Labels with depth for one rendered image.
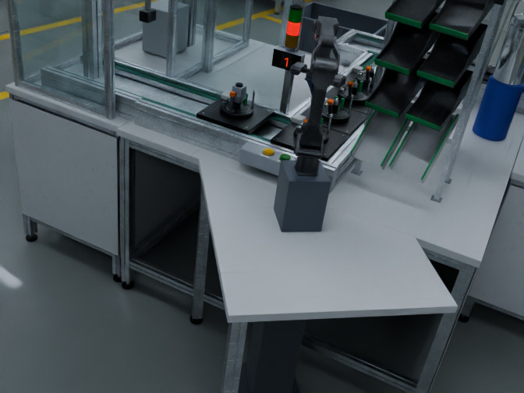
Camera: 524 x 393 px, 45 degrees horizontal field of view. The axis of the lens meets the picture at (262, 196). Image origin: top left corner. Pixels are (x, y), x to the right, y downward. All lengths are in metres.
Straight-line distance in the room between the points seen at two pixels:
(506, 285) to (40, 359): 2.10
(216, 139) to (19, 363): 1.24
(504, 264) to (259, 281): 1.50
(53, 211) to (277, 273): 1.55
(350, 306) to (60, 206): 1.72
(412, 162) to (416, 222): 0.22
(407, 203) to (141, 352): 1.30
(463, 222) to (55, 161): 1.80
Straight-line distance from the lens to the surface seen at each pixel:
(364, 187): 2.44
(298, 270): 1.95
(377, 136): 2.37
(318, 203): 2.06
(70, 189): 3.04
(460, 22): 2.18
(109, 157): 2.78
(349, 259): 2.04
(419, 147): 2.35
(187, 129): 2.54
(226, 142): 2.46
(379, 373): 2.67
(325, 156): 2.36
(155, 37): 3.38
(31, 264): 3.32
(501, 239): 3.02
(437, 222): 2.34
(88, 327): 2.96
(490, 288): 3.17
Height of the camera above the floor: 2.08
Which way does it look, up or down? 33 degrees down
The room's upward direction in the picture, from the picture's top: 8 degrees clockwise
